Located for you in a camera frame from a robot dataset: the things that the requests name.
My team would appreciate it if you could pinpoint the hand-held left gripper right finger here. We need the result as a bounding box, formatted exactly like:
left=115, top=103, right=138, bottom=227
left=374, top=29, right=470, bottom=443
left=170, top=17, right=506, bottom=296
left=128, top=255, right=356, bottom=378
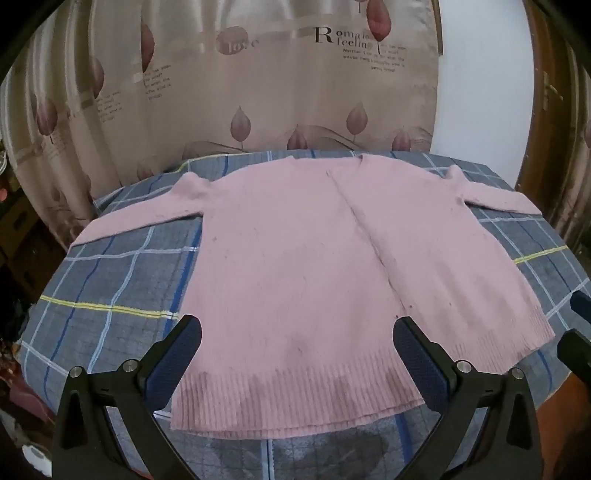
left=392, top=316, right=543, bottom=480

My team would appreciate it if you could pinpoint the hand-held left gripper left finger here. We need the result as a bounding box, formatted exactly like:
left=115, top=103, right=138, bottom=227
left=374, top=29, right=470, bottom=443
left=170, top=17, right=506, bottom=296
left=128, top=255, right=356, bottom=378
left=51, top=315, right=204, bottom=480

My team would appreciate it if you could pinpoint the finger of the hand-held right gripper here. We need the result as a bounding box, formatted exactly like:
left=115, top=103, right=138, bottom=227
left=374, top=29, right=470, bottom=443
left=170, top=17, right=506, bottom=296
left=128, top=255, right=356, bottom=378
left=556, top=329, right=591, bottom=385
left=570, top=291, right=591, bottom=325

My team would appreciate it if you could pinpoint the pink knitted sweater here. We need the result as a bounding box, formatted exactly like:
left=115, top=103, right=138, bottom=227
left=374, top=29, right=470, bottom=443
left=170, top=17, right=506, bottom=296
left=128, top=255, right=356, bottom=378
left=69, top=154, right=556, bottom=438

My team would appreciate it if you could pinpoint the blue plaid cloth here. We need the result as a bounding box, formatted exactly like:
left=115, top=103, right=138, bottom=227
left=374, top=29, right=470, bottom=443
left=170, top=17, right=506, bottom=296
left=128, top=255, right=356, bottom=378
left=17, top=148, right=591, bottom=480

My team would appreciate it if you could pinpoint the white object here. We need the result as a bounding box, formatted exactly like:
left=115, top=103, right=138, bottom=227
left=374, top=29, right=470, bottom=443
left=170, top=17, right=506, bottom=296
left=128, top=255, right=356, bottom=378
left=22, top=444, right=55, bottom=478

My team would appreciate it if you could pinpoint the dark cluttered shelf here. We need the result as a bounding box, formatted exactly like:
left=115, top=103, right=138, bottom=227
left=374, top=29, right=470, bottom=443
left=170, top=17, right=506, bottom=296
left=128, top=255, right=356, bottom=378
left=0, top=138, right=68, bottom=407

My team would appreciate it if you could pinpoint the beige leaf print curtain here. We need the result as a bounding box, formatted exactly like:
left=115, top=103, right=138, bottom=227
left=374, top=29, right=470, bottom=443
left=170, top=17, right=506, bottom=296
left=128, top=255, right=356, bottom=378
left=0, top=0, right=444, bottom=252

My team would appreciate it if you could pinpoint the brown wooden door frame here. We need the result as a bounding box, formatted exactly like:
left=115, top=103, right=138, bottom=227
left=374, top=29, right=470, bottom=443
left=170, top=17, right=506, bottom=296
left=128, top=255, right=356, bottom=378
left=514, top=0, right=591, bottom=252

